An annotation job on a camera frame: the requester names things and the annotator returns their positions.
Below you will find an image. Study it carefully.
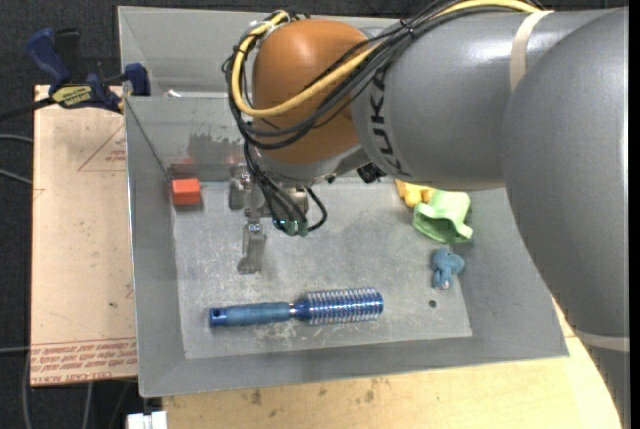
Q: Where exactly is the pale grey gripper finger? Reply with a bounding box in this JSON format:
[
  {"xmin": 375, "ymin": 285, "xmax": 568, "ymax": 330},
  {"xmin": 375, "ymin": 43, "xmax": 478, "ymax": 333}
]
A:
[
  {"xmin": 236, "ymin": 221, "xmax": 268, "ymax": 276},
  {"xmin": 228, "ymin": 163, "xmax": 251, "ymax": 212}
]

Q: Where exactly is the orange-red block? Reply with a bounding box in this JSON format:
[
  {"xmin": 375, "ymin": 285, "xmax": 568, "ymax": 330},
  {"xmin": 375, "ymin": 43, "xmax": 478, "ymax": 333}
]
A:
[{"xmin": 170, "ymin": 177, "xmax": 203, "ymax": 208}]

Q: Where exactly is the blue hair brush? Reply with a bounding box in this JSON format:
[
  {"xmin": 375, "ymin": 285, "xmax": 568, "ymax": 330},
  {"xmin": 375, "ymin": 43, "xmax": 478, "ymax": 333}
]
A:
[{"xmin": 208, "ymin": 286, "xmax": 386, "ymax": 330}]

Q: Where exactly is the grey metal bin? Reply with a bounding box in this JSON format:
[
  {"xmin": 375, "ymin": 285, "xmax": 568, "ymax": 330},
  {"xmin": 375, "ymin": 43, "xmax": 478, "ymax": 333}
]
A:
[{"xmin": 117, "ymin": 5, "xmax": 570, "ymax": 398}]

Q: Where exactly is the yellow toy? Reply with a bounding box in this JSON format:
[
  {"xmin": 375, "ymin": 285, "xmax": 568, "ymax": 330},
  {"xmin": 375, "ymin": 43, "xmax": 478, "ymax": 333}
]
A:
[{"xmin": 394, "ymin": 178, "xmax": 434, "ymax": 209}]

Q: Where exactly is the brown cardboard board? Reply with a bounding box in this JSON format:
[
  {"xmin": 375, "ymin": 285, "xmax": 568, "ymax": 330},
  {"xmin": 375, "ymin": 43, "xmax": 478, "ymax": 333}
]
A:
[{"xmin": 29, "ymin": 84, "xmax": 139, "ymax": 388}]

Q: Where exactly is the light green cup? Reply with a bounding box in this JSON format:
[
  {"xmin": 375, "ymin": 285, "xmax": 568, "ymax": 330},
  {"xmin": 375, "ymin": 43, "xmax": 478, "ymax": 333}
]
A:
[{"xmin": 411, "ymin": 188, "xmax": 474, "ymax": 245}]

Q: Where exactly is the blue toy animal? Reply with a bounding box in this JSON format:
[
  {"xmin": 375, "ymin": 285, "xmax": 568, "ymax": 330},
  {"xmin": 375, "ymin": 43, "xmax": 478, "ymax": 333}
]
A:
[{"xmin": 430, "ymin": 247, "xmax": 466, "ymax": 291}]

